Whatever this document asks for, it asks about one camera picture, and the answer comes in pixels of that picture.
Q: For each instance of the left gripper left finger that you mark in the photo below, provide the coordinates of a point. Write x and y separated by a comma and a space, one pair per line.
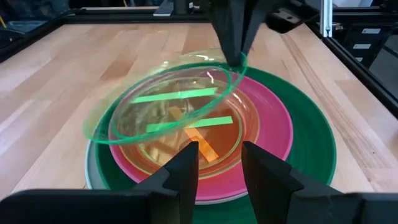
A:
182, 183

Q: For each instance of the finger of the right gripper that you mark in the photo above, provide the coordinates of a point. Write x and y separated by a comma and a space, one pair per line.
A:
253, 21
227, 28

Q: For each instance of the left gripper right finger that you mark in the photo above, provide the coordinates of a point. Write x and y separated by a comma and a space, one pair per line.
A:
267, 186

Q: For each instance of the dark green plastic plate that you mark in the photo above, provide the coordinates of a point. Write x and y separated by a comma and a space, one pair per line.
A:
311, 140

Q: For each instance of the orange transparent plastic plate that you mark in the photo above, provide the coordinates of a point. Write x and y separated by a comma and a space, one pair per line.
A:
224, 146

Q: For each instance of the pink plastic plate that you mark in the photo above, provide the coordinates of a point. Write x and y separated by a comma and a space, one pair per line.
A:
267, 124

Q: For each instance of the black labelled storage box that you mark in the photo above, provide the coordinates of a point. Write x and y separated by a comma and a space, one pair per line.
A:
370, 40

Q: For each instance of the grey plastic plate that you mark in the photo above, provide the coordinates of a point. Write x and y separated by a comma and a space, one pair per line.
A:
90, 169

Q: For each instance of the aluminium frame post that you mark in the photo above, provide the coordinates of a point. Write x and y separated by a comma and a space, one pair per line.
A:
326, 17

